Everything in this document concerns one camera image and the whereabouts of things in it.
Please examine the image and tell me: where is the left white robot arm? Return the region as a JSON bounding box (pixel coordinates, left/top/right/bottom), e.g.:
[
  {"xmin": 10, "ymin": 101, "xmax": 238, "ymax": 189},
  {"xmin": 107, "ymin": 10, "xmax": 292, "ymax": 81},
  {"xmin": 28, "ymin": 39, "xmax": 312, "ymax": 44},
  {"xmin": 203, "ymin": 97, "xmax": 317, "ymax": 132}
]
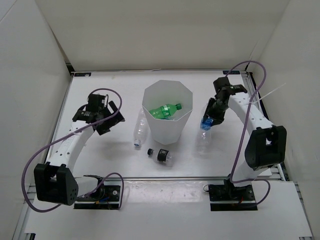
[{"xmin": 33, "ymin": 94, "xmax": 125, "ymax": 206}]

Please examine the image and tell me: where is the clear bottle blue label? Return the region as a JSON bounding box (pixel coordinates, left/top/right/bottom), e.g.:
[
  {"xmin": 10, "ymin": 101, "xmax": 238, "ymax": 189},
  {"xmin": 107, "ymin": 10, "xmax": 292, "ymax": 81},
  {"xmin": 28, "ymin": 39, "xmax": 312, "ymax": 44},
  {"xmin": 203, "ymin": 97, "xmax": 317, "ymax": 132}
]
[{"xmin": 195, "ymin": 117, "xmax": 213, "ymax": 152}]

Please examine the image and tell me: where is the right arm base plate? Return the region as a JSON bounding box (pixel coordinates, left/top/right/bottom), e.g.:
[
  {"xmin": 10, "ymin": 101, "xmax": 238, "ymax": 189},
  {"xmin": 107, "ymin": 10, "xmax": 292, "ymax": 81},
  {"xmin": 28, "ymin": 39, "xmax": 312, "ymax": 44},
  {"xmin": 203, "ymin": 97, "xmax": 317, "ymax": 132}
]
[{"xmin": 203, "ymin": 179, "xmax": 258, "ymax": 212}]

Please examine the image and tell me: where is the clear bottle black label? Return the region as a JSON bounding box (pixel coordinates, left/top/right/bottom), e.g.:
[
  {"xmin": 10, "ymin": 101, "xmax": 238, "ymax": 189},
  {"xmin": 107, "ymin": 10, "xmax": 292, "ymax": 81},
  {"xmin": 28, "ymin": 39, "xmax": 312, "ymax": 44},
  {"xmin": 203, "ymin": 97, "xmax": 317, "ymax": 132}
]
[{"xmin": 147, "ymin": 148, "xmax": 174, "ymax": 167}]

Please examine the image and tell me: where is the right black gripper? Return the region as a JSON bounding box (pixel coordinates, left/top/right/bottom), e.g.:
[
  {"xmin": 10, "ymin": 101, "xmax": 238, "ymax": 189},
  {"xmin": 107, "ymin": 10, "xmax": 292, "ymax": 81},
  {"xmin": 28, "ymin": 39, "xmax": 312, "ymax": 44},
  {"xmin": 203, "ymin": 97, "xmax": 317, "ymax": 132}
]
[{"xmin": 203, "ymin": 97, "xmax": 229, "ymax": 127}]

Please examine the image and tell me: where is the white octagonal bin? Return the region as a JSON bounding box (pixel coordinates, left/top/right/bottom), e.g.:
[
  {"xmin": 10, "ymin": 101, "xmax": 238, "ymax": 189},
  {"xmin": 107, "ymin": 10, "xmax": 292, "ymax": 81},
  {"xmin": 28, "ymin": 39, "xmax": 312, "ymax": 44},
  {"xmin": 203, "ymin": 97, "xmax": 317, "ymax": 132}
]
[{"xmin": 142, "ymin": 80, "xmax": 193, "ymax": 145}]

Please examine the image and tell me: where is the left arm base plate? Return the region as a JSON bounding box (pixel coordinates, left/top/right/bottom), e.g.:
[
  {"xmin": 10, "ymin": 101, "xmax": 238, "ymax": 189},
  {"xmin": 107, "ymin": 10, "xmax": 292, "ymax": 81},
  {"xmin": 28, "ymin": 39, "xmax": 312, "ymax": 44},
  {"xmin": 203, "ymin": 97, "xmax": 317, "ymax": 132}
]
[{"xmin": 73, "ymin": 174, "xmax": 124, "ymax": 210}]

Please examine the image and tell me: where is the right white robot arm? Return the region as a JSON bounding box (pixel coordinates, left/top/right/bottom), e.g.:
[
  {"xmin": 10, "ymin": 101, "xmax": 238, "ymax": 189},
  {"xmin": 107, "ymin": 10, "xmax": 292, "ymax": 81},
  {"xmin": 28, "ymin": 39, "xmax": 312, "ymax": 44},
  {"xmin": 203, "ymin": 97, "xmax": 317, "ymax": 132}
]
[{"xmin": 200, "ymin": 76, "xmax": 287, "ymax": 200}]

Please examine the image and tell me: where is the clear bottle blue cap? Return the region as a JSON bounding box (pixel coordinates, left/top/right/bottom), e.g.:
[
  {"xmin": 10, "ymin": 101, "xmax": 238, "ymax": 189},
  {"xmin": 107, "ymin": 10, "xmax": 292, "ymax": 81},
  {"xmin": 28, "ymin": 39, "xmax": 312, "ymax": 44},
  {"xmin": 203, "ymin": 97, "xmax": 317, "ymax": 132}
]
[{"xmin": 133, "ymin": 108, "xmax": 149, "ymax": 147}]

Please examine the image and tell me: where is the green plastic bottle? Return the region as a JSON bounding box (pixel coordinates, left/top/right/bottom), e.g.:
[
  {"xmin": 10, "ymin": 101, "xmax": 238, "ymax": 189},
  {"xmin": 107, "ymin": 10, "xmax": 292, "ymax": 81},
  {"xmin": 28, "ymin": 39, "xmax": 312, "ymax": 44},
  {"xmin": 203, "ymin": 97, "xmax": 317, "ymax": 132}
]
[{"xmin": 148, "ymin": 103, "xmax": 182, "ymax": 120}]

